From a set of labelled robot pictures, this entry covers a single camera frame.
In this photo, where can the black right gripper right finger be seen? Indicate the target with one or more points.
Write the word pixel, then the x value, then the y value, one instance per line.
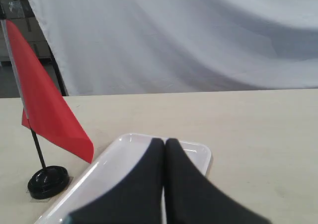
pixel 190 198

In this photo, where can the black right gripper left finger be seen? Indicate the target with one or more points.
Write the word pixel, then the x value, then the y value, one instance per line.
pixel 136 199

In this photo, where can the red flag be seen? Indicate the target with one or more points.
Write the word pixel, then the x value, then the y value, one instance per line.
pixel 44 109

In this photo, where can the black round base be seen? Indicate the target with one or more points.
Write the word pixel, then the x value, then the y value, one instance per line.
pixel 48 182

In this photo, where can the white rectangular plastic tray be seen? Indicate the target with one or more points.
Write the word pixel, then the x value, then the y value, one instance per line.
pixel 103 174

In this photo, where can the black backdrop stand pole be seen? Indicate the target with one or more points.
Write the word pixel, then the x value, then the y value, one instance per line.
pixel 53 60

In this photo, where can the white backdrop cloth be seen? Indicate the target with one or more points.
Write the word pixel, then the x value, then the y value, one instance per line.
pixel 164 46

